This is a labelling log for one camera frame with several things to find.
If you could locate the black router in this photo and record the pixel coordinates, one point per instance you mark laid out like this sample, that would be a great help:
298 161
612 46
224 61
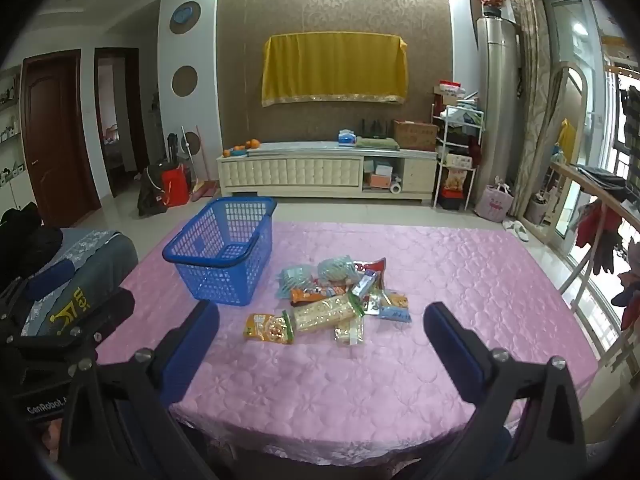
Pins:
375 132

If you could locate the pink broom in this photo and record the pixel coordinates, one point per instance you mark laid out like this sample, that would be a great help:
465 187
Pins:
205 190

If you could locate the dark red cloth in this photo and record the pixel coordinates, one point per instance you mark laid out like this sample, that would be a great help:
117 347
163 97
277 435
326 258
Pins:
475 151

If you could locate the white paper roll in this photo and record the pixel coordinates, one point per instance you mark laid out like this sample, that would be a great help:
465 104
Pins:
396 188

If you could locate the orange bar wrapper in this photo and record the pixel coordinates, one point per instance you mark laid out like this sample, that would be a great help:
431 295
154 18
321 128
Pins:
312 293

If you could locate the light blue packet orange picture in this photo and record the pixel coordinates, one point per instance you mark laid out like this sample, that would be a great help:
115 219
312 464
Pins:
395 307

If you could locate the silver snack packet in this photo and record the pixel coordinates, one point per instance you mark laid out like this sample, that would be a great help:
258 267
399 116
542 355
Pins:
372 304

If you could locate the white slipper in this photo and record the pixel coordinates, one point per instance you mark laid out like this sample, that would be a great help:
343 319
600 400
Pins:
521 233
511 226

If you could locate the black luggage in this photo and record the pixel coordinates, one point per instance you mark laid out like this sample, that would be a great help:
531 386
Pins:
173 149

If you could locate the white metal rack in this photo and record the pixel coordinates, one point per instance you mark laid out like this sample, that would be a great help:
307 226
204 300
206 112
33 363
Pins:
439 160

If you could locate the dark grey garment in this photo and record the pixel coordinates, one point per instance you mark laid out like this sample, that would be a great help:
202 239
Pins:
600 177

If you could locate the blue tissue box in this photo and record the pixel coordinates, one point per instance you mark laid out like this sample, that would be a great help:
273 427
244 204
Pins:
346 138

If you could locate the pink quilted tablecloth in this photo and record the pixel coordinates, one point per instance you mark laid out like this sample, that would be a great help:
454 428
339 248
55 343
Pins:
400 385

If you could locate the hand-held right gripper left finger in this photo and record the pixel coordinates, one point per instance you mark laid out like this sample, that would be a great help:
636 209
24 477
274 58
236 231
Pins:
192 345

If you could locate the arched standing mirror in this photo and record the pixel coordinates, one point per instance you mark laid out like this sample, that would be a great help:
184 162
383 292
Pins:
570 105

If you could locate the brown wooden door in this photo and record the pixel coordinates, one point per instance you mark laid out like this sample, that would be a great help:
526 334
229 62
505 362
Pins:
55 135

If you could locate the cream tv cabinet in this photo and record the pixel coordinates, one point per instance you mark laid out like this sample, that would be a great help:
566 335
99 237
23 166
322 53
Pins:
290 172

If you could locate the green folded cloth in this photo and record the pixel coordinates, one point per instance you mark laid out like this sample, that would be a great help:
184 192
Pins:
377 144

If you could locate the yellow cloth cover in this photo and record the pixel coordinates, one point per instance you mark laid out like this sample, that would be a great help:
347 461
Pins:
335 67

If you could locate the pale green snack bag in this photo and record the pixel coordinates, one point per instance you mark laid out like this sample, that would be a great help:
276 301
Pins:
337 267

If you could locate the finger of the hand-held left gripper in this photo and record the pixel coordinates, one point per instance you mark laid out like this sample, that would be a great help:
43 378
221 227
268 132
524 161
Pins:
50 280
100 317

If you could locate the blue plastic basket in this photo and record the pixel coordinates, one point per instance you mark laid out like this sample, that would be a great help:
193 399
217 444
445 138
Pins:
225 280

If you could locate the red bag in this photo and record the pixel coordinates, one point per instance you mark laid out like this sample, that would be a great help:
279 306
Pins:
173 185

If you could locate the brown cardboard box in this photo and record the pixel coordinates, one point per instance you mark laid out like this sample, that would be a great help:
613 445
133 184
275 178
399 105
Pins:
415 136

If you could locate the pink tote bag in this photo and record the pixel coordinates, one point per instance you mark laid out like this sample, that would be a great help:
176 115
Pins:
494 203

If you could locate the black bag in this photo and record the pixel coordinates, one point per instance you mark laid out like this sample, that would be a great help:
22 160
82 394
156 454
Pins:
150 192

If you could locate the silver standing air conditioner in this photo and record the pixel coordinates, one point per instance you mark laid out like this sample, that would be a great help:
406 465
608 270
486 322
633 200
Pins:
495 100

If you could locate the red snack packet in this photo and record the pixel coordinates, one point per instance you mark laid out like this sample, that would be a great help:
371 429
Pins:
375 265

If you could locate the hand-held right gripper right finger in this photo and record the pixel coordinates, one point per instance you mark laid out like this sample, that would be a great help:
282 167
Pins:
452 350

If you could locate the long cracker packet green edge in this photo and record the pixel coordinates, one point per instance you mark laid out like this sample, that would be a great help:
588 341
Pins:
325 312

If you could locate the teal striped snack packet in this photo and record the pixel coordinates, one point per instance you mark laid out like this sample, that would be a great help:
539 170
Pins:
295 280

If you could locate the red white box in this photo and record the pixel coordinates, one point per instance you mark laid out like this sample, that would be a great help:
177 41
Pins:
448 91

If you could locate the plain round wall disc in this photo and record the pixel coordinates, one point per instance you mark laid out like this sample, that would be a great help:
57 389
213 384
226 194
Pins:
185 81

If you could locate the orange cookie packet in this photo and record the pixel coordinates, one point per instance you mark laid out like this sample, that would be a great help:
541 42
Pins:
265 328

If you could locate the wooden rail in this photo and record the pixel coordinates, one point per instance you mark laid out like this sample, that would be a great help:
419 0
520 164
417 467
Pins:
564 172

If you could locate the red garment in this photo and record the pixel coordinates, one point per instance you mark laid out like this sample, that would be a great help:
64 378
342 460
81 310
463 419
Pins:
597 225

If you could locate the patterned beige curtain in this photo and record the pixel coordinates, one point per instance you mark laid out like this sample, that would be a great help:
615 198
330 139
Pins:
530 85

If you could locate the dark wooden door frame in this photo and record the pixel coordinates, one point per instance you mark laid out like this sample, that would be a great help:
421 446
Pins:
134 110

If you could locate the black jacket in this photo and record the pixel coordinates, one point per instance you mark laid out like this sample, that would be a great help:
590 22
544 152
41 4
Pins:
22 232

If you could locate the round wall disc blue plate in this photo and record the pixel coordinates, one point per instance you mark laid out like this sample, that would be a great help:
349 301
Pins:
185 16

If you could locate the yellow garment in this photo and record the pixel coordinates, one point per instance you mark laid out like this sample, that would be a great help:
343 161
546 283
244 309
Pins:
567 141

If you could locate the blue white wafer stick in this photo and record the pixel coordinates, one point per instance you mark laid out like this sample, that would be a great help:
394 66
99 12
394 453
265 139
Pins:
365 282

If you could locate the white wall shelf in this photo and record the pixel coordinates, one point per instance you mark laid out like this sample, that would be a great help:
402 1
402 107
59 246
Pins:
10 130

